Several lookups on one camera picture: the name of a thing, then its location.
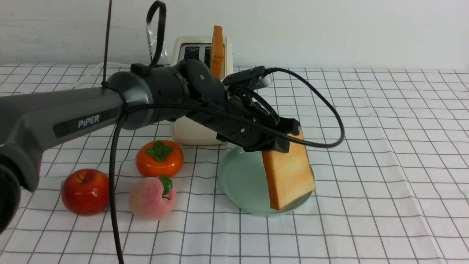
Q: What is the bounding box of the orange persimmon toy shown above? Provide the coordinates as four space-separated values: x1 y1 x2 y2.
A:
135 140 184 177

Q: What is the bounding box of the red apple toy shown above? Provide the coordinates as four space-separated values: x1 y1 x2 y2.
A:
61 169 110 216

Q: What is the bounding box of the white checkered tablecloth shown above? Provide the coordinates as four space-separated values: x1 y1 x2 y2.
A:
0 64 469 264

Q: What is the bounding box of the cream white toaster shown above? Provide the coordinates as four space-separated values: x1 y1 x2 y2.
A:
170 36 233 145

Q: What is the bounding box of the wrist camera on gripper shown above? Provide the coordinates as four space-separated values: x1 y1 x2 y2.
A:
222 66 273 91

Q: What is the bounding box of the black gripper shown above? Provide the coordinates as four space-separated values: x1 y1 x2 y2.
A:
178 59 300 153

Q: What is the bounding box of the toast slice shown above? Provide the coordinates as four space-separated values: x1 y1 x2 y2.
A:
262 143 316 212
209 25 225 80

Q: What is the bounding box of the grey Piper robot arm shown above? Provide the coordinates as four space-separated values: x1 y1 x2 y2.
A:
0 59 299 231

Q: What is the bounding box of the pink peach toy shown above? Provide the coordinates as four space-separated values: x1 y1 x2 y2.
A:
129 175 177 221

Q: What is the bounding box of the light green plate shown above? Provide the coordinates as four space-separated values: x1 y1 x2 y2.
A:
217 146 313 216

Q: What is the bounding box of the white toaster power cord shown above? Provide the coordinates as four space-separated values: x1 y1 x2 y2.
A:
71 62 132 89

